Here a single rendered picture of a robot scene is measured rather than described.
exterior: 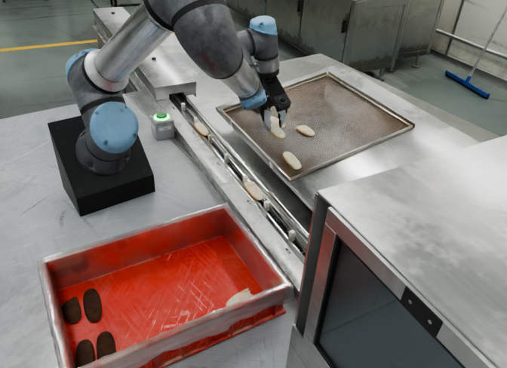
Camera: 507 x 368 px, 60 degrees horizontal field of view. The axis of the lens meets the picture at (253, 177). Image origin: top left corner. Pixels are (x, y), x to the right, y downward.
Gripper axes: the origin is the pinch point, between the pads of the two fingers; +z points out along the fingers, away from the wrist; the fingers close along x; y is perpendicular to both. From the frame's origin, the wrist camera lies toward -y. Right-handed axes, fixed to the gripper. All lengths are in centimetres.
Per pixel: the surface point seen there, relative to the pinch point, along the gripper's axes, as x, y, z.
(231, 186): 22.1, -13.1, 6.3
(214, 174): 24.6, -5.4, 5.9
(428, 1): -269, 224, 77
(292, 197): 5.1, -20.0, 13.6
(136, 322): 58, -48, 3
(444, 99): -240, 155, 143
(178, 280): 47, -40, 5
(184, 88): 17, 54, 4
